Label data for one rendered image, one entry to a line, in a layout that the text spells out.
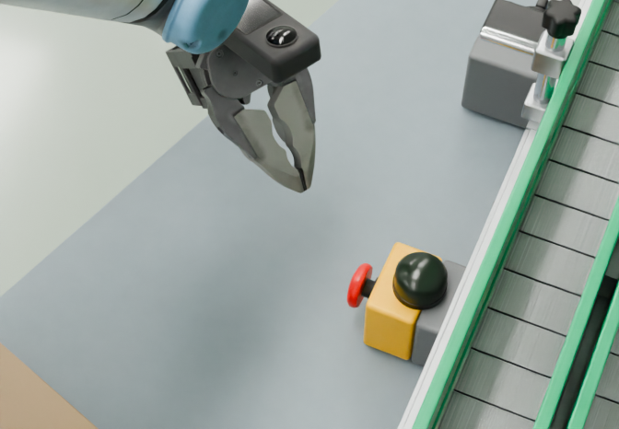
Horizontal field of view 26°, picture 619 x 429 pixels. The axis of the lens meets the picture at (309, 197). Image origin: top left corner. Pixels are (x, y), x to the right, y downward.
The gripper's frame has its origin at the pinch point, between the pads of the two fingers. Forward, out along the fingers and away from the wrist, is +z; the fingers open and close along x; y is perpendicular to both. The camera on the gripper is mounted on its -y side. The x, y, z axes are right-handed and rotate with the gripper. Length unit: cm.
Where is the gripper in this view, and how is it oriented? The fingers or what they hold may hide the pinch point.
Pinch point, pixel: (301, 178)
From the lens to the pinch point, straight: 112.5
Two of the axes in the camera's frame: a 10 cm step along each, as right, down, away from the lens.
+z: 4.2, 8.6, 2.8
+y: -4.2, -0.9, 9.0
